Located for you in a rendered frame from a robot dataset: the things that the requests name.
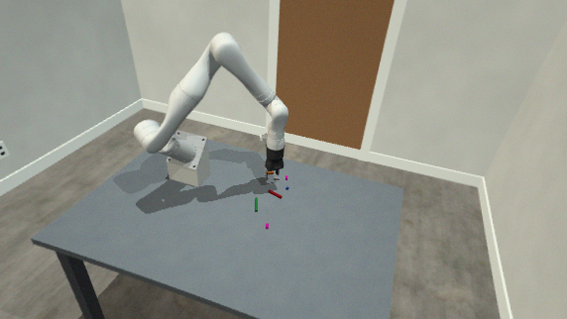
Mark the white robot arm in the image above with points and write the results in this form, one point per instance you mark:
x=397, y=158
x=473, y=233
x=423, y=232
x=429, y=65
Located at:
x=160, y=138

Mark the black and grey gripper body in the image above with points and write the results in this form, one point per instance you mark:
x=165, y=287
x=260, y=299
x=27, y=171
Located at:
x=275, y=153

